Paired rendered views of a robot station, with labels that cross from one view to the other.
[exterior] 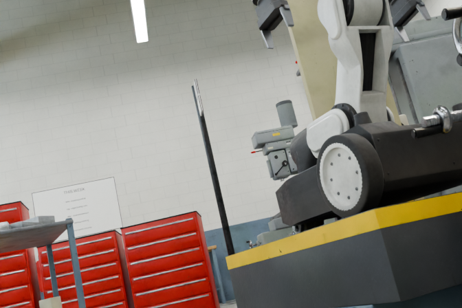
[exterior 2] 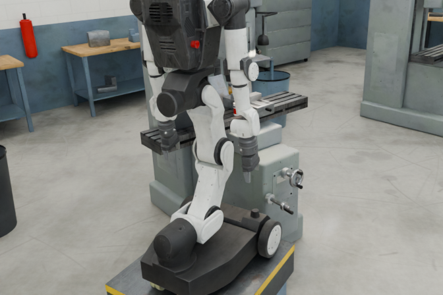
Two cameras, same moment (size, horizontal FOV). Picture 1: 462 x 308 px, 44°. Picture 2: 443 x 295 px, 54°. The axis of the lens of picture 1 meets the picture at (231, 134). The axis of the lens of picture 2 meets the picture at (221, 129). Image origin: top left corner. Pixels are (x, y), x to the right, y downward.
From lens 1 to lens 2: 3.24 m
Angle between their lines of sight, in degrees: 121
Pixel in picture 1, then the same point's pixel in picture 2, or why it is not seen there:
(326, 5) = (231, 151)
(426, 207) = not seen: hidden behind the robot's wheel
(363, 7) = not seen: hidden behind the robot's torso
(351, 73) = (220, 188)
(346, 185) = (272, 243)
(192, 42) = not seen: outside the picture
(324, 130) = (214, 224)
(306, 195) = (239, 262)
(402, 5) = (175, 138)
